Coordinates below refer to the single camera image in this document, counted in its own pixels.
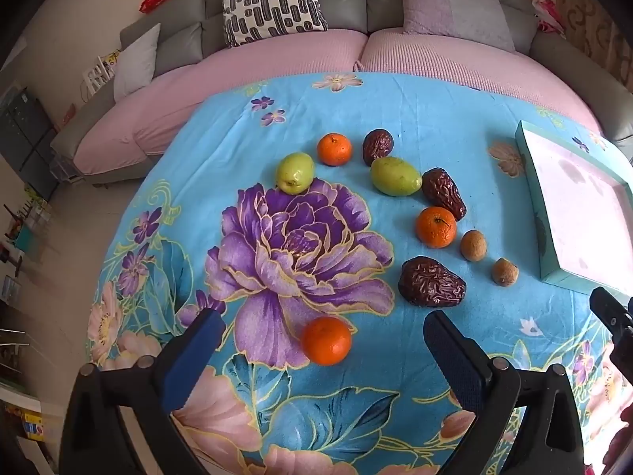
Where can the teal tray with white inside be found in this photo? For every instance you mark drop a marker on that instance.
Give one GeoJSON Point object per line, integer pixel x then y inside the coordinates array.
{"type": "Point", "coordinates": [578, 208]}

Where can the blue floral blanket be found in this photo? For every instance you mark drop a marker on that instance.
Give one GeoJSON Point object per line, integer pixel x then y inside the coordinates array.
{"type": "Point", "coordinates": [222, 148]}

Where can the long dried red date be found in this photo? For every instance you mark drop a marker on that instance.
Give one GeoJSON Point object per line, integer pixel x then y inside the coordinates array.
{"type": "Point", "coordinates": [443, 193]}

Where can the dark glass cabinet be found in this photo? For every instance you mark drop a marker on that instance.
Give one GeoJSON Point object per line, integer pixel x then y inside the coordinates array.
{"type": "Point", "coordinates": [24, 133]}

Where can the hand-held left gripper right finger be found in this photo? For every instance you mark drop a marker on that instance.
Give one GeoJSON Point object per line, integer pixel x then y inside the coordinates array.
{"type": "Point", "coordinates": [452, 356]}

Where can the black and white patterned pillow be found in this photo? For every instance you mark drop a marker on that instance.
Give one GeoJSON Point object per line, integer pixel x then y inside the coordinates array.
{"type": "Point", "coordinates": [272, 5]}

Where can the light grey pillow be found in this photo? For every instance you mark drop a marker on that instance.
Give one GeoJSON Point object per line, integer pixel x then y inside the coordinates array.
{"type": "Point", "coordinates": [136, 64]}

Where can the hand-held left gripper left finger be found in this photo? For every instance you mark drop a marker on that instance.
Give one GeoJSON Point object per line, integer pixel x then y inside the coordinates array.
{"type": "Point", "coordinates": [195, 356]}

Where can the pink floral bag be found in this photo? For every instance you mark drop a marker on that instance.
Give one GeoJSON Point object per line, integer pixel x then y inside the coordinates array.
{"type": "Point", "coordinates": [546, 12]}

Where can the pink sofa seat cover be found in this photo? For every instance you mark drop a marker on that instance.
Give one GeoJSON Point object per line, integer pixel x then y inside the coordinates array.
{"type": "Point", "coordinates": [237, 67]}
{"type": "Point", "coordinates": [445, 59]}

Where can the round green jujube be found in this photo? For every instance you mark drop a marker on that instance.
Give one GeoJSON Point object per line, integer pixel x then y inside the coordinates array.
{"type": "Point", "coordinates": [295, 172]}

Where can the oval green jujube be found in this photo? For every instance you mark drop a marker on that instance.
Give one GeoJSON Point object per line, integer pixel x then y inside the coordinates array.
{"type": "Point", "coordinates": [395, 175]}

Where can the beige patterned curtain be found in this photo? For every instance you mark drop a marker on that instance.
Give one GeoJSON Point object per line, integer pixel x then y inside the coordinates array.
{"type": "Point", "coordinates": [593, 20]}

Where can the brown longan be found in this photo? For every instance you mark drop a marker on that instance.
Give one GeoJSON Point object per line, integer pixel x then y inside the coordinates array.
{"type": "Point", "coordinates": [505, 271]}
{"type": "Point", "coordinates": [473, 245]}

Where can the white lattice rack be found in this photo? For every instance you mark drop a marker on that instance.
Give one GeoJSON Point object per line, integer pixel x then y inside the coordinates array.
{"type": "Point", "coordinates": [101, 74]}

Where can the large dried red date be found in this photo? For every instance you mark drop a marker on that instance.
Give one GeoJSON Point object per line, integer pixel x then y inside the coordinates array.
{"type": "Point", "coordinates": [431, 282]}

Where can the small dried red date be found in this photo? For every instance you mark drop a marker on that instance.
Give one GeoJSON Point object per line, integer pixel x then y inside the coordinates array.
{"type": "Point", "coordinates": [377, 146]}

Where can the purple pillow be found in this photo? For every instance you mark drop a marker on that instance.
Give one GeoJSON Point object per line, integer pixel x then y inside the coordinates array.
{"type": "Point", "coordinates": [450, 5]}

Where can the orange mandarin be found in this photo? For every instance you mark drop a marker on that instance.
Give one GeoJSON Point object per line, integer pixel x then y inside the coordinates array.
{"type": "Point", "coordinates": [334, 149]}
{"type": "Point", "coordinates": [327, 341]}
{"type": "Point", "coordinates": [435, 226]}

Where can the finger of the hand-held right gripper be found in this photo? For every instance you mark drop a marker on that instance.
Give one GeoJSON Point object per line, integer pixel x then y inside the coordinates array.
{"type": "Point", "coordinates": [611, 307]}
{"type": "Point", "coordinates": [624, 351]}

